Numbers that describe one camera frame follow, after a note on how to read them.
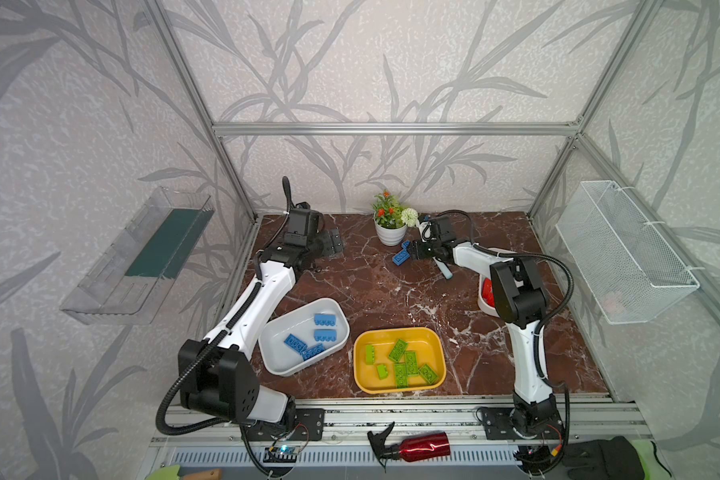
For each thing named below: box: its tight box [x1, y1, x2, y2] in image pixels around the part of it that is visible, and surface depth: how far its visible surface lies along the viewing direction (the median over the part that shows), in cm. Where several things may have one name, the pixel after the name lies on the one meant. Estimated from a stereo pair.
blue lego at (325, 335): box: [314, 329, 337, 342], surface depth 88 cm
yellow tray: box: [353, 327, 447, 394], surface depth 84 cm
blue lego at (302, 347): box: [284, 333, 325, 361], surface depth 87 cm
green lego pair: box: [394, 351, 438, 389], surface depth 83 cm
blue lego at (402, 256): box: [392, 243, 411, 266], surface depth 107 cm
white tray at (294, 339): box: [259, 298, 351, 377], surface depth 88 cm
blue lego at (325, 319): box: [314, 313, 336, 326], surface depth 93 cm
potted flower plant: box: [371, 190, 418, 247], surface depth 104 cm
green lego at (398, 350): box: [388, 338, 408, 364], surface depth 86 cm
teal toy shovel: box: [432, 256, 454, 280], surface depth 104 cm
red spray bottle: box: [367, 421, 451, 473], surface depth 69 cm
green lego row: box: [365, 344, 389, 380], surface depth 84 cm
